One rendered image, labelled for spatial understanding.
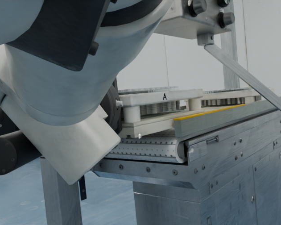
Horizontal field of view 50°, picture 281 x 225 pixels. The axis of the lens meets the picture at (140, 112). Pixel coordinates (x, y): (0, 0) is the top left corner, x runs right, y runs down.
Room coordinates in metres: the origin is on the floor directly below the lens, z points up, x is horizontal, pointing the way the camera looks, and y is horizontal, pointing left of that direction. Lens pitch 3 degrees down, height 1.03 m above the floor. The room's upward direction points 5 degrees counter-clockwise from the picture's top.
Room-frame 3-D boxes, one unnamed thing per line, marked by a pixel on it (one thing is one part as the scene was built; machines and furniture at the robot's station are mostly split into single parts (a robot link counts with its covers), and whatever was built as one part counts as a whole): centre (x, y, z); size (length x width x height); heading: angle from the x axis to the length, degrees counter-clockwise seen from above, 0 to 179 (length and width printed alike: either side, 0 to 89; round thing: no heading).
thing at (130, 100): (0.65, 0.03, 1.02); 0.25 x 0.24 x 0.02; 51
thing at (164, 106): (0.62, -0.05, 1.01); 0.01 x 0.01 x 0.07
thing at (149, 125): (0.65, 0.03, 0.98); 0.24 x 0.24 x 0.02; 51
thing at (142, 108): (0.57, 0.00, 1.01); 0.01 x 0.01 x 0.07
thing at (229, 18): (0.63, -0.20, 1.18); 0.03 x 0.03 x 0.04; 51
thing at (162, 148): (1.16, -0.38, 0.92); 1.35 x 0.25 x 0.05; 141
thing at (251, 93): (1.10, -0.33, 1.01); 0.25 x 0.24 x 0.02; 51
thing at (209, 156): (1.16, -0.38, 0.88); 1.30 x 0.29 x 0.10; 141
